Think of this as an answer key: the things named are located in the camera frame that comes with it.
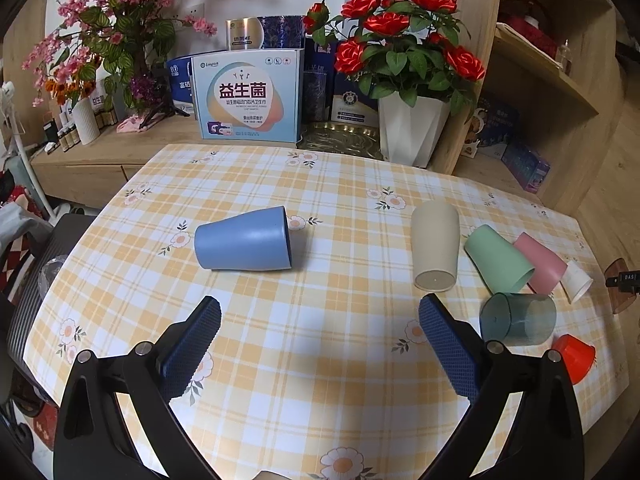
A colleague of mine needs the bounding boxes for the teal translucent cup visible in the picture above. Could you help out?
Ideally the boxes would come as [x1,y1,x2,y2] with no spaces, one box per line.
[480,292,556,346]

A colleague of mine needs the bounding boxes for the pink plastic cup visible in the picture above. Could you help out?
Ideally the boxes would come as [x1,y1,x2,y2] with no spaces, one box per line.
[513,232,567,295]

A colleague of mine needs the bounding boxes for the blue plastic cup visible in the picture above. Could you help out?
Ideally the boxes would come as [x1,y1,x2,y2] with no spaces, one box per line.
[194,206,292,272]

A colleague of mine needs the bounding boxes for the white ribbed vase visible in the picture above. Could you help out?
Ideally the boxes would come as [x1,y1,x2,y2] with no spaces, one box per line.
[72,98,100,145]

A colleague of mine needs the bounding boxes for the red rose bouquet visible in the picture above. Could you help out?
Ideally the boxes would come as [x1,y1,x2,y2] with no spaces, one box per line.
[303,0,486,115]

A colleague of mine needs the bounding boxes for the blue white carton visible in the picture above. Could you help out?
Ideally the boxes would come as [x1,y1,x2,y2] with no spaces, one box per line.
[166,55,194,115]

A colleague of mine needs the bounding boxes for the black white food box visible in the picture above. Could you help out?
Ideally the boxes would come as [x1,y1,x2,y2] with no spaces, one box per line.
[461,98,503,158]

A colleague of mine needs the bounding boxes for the glass perfume bottle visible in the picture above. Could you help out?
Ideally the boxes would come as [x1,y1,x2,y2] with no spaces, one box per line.
[555,39,573,75]

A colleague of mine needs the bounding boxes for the green plastic cup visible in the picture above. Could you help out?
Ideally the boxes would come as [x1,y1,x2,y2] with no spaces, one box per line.
[464,224,535,294]

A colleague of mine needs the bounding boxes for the gold decorative tray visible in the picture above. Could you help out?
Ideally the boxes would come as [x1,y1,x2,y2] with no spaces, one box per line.
[296,122,384,160]

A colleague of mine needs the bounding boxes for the wooden shelf unit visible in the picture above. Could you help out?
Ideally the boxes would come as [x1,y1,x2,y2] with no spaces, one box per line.
[458,0,624,216]

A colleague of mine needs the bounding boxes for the low wooden cabinet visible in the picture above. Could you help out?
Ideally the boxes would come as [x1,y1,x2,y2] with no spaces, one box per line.
[32,116,308,220]

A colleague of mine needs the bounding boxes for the silver blue box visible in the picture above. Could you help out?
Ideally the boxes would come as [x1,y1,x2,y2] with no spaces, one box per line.
[226,15,306,51]

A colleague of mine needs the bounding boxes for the white plastic cup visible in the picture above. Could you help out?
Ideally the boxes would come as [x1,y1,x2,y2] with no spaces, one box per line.
[560,260,593,304]

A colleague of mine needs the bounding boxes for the purple small box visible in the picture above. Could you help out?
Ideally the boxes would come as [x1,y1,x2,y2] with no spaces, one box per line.
[501,142,550,194]

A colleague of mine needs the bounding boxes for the white faceted vase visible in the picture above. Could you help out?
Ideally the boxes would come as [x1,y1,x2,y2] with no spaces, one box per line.
[378,93,450,168]

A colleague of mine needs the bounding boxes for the pink blossom arrangement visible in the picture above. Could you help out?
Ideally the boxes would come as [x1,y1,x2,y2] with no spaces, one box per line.
[22,0,217,130]

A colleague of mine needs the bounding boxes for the yellow plaid tablecloth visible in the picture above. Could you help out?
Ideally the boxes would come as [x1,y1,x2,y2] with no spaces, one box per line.
[23,144,628,479]

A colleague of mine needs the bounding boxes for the brown translucent cup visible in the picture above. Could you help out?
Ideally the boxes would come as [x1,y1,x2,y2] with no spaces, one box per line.
[604,258,639,314]

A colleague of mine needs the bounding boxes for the red gift basket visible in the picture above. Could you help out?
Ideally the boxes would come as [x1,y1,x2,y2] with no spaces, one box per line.
[498,0,558,58]

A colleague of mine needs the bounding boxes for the beige plastic cup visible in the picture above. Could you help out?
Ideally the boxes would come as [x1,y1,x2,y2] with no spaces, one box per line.
[411,200,460,292]

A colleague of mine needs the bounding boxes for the light blue probiotic box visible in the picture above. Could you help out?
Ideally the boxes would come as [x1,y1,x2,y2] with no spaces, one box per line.
[191,49,304,144]

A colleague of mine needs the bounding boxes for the red plastic cup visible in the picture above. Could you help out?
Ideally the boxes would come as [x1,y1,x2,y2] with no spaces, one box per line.
[552,334,597,385]

